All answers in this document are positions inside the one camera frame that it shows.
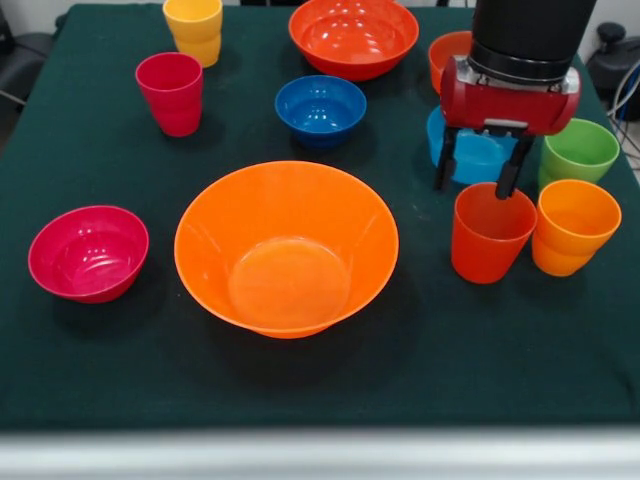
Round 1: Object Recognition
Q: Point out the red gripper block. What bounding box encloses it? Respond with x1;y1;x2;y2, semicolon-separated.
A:
432;55;583;200

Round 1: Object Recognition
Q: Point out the red-orange cup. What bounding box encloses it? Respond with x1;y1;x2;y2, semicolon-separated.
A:
450;182;539;285

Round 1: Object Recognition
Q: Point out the dark blue bowl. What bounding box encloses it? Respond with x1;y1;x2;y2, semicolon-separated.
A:
274;74;368;150

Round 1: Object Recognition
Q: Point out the light blue bowl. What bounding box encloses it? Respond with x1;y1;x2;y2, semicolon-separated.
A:
425;105;521;185

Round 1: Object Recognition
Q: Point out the green cup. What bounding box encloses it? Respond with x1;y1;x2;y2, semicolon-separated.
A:
537;118;621;191

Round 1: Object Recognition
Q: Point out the small red-orange bowl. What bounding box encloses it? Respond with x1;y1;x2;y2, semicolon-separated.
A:
427;30;474;96

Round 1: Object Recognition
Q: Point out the orange cup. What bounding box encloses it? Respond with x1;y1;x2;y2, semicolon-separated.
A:
531;179;623;278

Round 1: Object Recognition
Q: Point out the large red-orange bowl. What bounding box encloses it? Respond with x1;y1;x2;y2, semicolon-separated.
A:
288;0;420;83

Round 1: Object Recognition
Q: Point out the large orange bowl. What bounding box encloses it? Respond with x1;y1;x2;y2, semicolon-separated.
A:
173;159;400;340

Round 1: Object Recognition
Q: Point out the yellow cup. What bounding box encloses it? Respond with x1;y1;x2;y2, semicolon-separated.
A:
162;0;224;69

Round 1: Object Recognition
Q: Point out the pink-red cup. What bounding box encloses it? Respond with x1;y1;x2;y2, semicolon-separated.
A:
134;52;205;138

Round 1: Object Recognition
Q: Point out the pink-red bowl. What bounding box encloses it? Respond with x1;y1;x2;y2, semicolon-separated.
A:
27;204;150;305

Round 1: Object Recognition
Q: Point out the dark green tablecloth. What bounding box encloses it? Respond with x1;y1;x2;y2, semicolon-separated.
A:
0;3;640;432

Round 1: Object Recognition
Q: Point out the tangle of cables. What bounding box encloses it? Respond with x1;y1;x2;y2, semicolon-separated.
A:
607;59;640;146

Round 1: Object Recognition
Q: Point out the dark grey pedestal base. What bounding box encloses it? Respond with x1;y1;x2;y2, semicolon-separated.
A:
0;4;56;109
584;22;640;96

